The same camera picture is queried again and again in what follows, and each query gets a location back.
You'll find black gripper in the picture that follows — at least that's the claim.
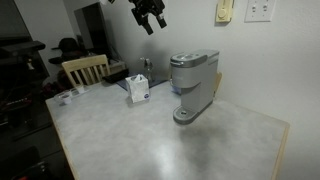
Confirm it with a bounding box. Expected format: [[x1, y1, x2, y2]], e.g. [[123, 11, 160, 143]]
[[128, 0, 168, 36]]

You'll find grey single-serve coffee maker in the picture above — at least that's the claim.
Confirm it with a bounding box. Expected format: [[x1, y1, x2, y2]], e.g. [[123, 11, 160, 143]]
[[169, 48, 221, 126]]

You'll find clear glass bottle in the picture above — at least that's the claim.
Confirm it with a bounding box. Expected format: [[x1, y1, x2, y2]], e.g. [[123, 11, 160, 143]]
[[139, 56, 155, 84]]

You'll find black flat screen monitor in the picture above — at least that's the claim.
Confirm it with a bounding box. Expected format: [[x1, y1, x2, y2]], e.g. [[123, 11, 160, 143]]
[[73, 2, 113, 57]]

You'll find blue place mat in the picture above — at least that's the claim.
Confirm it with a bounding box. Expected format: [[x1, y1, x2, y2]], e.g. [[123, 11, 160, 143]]
[[115, 71, 168, 91]]

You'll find black flat tray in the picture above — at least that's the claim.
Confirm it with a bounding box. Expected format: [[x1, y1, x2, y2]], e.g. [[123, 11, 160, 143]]
[[101, 67, 131, 85]]

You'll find white tissue box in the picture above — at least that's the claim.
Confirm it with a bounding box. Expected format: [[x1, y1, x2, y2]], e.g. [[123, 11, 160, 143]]
[[124, 73, 151, 105]]

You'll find light wooden chair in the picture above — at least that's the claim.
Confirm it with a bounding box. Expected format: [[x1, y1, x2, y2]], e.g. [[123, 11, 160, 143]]
[[61, 53, 111, 89]]

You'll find black hat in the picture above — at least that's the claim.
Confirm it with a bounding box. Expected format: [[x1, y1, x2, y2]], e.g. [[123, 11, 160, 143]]
[[48, 37, 82, 65]]

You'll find wooden board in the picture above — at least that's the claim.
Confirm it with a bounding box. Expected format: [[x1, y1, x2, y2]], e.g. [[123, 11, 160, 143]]
[[214, 71, 224, 98]]

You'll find white coffee pod cup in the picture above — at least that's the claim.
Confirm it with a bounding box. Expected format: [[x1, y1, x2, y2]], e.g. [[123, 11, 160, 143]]
[[61, 92, 73, 105], [75, 84, 86, 95]]

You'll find black shelf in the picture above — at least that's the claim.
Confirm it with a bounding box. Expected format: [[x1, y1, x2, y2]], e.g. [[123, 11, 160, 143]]
[[0, 40, 47, 58]]

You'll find beige wall thermostat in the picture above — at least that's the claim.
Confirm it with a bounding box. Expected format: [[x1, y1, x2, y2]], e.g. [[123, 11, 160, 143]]
[[215, 0, 235, 24]]

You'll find white light switch plate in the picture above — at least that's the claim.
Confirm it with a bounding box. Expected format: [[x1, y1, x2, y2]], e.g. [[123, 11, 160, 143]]
[[243, 0, 277, 24]]

